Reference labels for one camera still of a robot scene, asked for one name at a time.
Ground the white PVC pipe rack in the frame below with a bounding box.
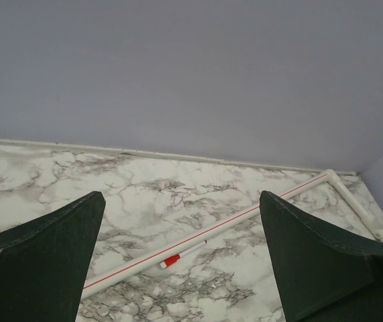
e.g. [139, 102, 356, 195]
[81, 169, 383, 300]

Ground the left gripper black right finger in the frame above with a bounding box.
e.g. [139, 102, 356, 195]
[260, 191, 383, 321]

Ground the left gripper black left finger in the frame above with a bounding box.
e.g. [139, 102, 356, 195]
[0, 191, 106, 321]

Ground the red capped white pen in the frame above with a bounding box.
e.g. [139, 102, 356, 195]
[160, 240, 207, 269]

